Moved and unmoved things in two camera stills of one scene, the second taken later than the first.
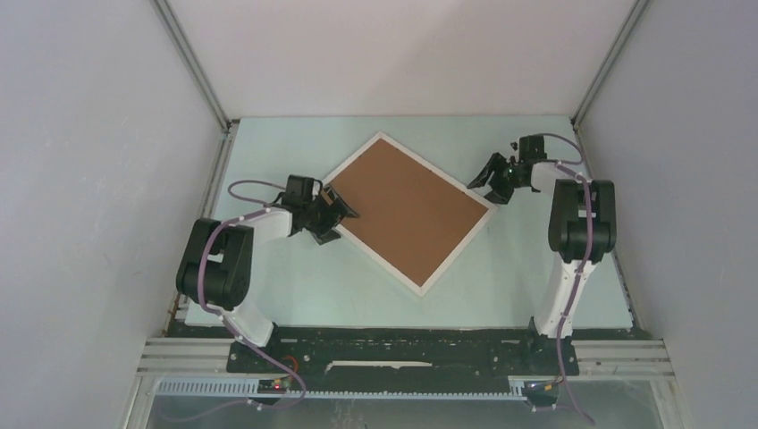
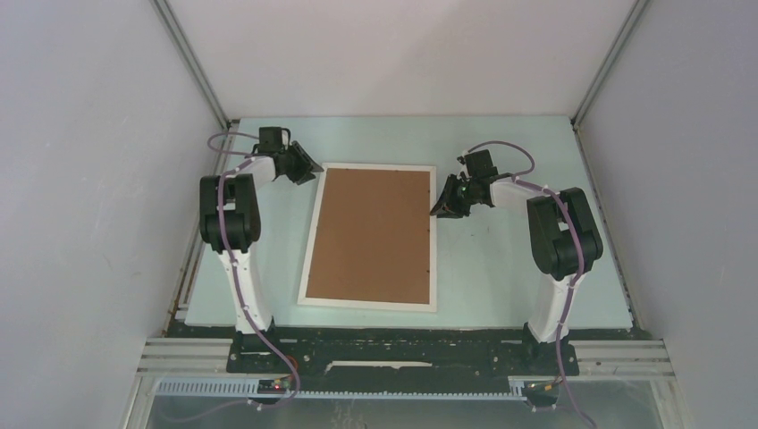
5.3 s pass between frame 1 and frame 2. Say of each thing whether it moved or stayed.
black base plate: stayed
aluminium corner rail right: stayed
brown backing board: moved
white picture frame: moved
